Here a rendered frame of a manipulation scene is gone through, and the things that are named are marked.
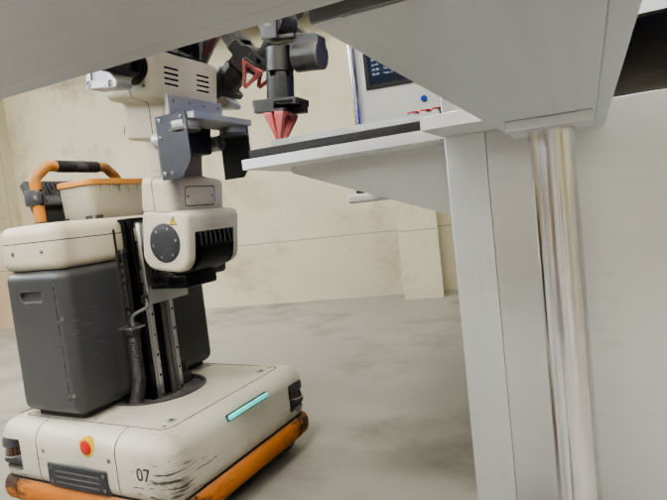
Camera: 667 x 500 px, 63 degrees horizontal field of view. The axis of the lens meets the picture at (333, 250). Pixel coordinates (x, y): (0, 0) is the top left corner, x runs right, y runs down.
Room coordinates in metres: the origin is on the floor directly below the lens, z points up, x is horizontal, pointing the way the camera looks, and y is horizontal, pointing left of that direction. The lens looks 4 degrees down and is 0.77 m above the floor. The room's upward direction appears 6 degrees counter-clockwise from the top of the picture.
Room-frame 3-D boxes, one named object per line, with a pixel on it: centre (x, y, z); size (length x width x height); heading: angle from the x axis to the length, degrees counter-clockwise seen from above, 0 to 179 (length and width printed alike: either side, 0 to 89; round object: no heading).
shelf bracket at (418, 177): (1.07, -0.09, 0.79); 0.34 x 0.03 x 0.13; 65
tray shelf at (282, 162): (1.29, -0.21, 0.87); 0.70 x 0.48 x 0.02; 155
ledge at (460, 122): (0.80, -0.23, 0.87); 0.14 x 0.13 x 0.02; 65
